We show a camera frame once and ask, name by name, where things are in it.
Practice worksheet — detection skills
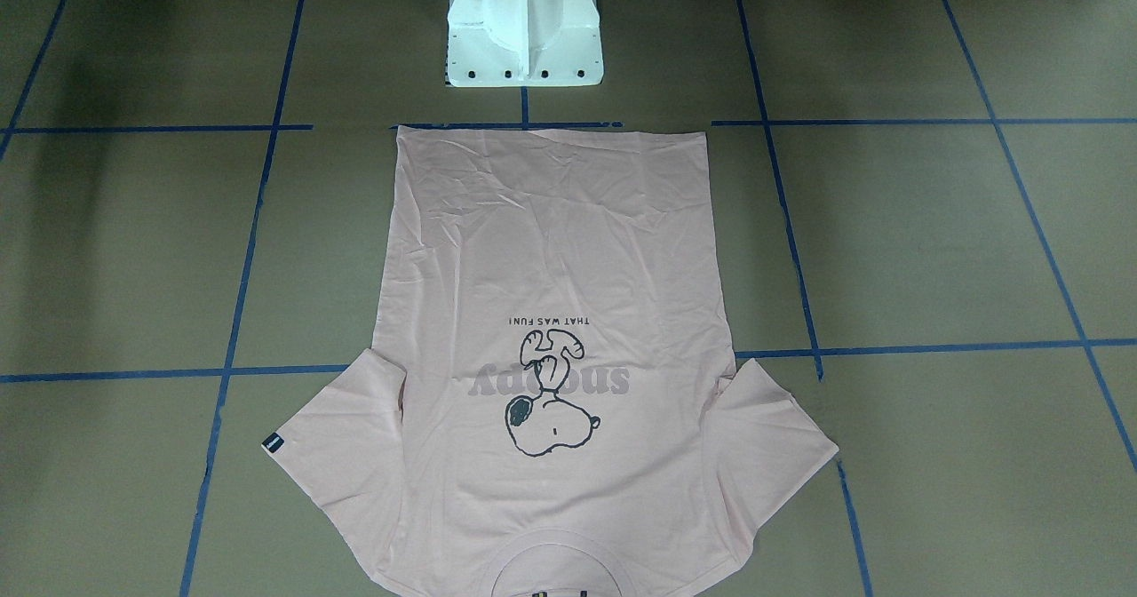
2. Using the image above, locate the pink Snoopy t-shirt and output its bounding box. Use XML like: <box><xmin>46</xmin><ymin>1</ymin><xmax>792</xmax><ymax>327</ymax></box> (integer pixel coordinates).
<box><xmin>264</xmin><ymin>127</ymin><xmax>838</xmax><ymax>596</ymax></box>

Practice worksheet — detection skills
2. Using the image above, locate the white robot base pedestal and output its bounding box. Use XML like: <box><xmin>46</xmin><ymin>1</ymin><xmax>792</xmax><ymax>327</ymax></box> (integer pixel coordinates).
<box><xmin>445</xmin><ymin>0</ymin><xmax>605</xmax><ymax>88</ymax></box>

